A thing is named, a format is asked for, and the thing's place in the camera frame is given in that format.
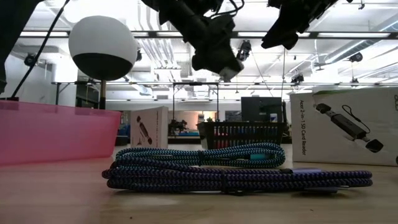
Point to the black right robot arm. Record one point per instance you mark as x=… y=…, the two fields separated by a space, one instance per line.
x=323 y=3

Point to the dark background screen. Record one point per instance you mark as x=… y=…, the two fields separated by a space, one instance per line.
x=261 y=109

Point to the teal pen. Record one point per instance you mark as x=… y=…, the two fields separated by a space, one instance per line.
x=199 y=155

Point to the black aluminium rig frame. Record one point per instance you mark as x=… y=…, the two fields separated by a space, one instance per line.
x=46 y=34

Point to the pink translucent plastic bin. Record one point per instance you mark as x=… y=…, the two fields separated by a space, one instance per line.
x=56 y=133

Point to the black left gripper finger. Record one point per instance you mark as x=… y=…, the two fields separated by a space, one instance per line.
x=234 y=63
x=206 y=63

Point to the white SD card reader box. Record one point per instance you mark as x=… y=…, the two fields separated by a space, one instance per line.
x=326 y=140
x=152 y=124

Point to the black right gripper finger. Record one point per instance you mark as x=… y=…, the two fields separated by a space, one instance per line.
x=272 y=40
x=290 y=40

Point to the black slotted basket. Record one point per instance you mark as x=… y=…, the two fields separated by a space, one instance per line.
x=242 y=133

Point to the black ceiling spotlight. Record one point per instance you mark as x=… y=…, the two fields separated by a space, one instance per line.
x=356 y=57
x=30 y=59
x=297 y=78
x=244 y=49

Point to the white globe black table lamp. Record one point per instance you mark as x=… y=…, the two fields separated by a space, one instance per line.
x=102 y=40

